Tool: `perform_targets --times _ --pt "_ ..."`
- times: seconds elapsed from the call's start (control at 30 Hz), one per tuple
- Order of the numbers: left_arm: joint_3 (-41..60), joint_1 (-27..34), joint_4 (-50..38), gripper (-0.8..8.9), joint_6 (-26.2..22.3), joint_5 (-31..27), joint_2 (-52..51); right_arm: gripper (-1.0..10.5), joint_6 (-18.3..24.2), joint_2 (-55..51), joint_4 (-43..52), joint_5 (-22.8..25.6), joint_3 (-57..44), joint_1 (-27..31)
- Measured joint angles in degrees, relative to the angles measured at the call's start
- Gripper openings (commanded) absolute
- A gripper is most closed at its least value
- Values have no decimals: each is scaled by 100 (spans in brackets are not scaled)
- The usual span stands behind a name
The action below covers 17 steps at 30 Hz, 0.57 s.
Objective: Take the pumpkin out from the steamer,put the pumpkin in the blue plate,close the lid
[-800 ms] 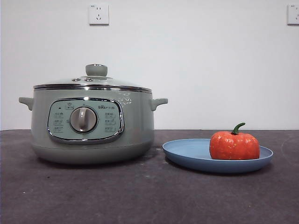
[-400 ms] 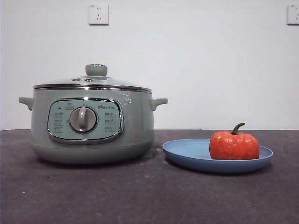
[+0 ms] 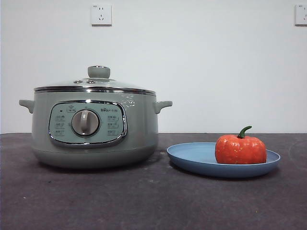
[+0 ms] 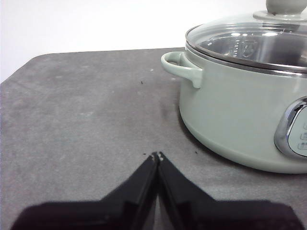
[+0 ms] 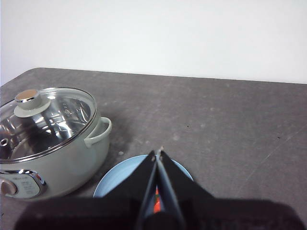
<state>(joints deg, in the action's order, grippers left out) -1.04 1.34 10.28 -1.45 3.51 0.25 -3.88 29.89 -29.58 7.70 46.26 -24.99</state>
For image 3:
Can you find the glass lid with green knob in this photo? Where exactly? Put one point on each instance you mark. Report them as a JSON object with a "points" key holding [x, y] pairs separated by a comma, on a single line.
{"points": [[98, 72]]}

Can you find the orange pumpkin with green stem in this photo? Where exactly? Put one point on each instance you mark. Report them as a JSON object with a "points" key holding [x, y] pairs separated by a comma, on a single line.
{"points": [[239, 151]]}

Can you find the sage green electric steamer pot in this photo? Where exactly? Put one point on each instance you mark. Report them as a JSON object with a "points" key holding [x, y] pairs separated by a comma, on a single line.
{"points": [[139, 134]]}

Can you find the blue round plate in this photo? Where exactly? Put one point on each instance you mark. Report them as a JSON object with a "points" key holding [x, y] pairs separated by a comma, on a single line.
{"points": [[192, 158]]}

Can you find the white wall socket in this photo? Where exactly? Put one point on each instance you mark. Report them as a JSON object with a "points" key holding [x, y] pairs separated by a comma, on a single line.
{"points": [[301, 14], [101, 14]]}

